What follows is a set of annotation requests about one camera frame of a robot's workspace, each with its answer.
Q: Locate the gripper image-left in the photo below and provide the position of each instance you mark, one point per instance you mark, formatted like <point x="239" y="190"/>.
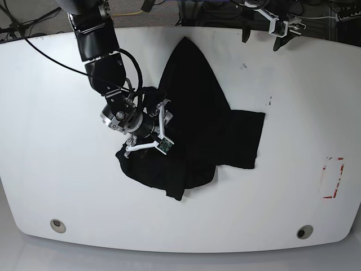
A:
<point x="140" y="125"/>

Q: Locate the black T-shirt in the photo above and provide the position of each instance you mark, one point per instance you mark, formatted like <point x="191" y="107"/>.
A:
<point x="205" y="130"/>

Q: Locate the white power strip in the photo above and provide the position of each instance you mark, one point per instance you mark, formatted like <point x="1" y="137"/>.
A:
<point x="346" y="14"/>

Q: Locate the red tape rectangle marking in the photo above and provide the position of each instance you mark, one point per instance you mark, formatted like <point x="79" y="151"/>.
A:
<point x="331" y="176"/>

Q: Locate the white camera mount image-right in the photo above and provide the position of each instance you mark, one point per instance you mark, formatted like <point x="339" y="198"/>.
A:
<point x="281" y="23"/>

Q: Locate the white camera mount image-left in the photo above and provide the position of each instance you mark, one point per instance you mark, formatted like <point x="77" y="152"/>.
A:
<point x="157" y="139"/>

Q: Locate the left table cable grommet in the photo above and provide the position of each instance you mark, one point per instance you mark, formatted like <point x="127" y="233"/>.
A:
<point x="58" y="226"/>

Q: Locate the table cable grommet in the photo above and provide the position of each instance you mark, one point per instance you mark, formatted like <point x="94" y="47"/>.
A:
<point x="58" y="226"/>
<point x="304" y="232"/>

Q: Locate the black cable bundle floor left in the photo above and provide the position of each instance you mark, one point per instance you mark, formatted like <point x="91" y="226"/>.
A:
<point x="19" y="29"/>

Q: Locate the right table cable grommet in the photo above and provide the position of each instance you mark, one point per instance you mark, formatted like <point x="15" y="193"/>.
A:
<point x="304" y="232"/>

